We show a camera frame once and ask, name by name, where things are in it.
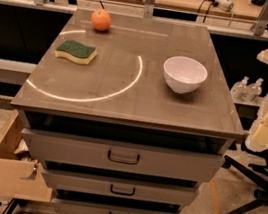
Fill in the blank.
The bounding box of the grey drawer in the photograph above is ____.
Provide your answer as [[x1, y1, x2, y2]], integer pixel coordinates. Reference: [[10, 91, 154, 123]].
[[21, 128, 223, 183], [51, 199, 174, 214], [41, 169, 199, 206]]

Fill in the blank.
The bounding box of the grey top drawer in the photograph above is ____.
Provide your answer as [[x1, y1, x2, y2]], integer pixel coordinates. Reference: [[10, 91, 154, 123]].
[[21, 128, 223, 183]]

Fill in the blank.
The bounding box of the grey drawer cabinet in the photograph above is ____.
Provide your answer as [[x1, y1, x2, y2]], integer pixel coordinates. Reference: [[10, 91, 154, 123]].
[[12, 9, 243, 214]]

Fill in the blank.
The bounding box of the grey bottom drawer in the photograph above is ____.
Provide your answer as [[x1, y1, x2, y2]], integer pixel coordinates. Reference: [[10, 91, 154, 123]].
[[51, 199, 174, 214]]

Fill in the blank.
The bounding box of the clear bottle right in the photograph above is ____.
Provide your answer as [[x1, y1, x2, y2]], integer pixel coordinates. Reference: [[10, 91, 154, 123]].
[[244, 78, 263, 102]]

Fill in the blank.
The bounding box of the white bowl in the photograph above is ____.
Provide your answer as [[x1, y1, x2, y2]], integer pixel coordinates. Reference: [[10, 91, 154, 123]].
[[163, 56, 208, 94]]

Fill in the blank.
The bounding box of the orange fruit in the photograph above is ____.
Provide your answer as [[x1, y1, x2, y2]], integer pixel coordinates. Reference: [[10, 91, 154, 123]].
[[90, 8, 111, 31]]

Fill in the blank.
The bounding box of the green yellow sponge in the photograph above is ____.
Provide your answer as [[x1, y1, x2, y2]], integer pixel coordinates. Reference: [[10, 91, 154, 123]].
[[54, 40, 97, 65]]

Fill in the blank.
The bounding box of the cardboard box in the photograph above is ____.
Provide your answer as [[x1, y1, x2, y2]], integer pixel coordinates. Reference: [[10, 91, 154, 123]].
[[0, 110, 52, 202]]

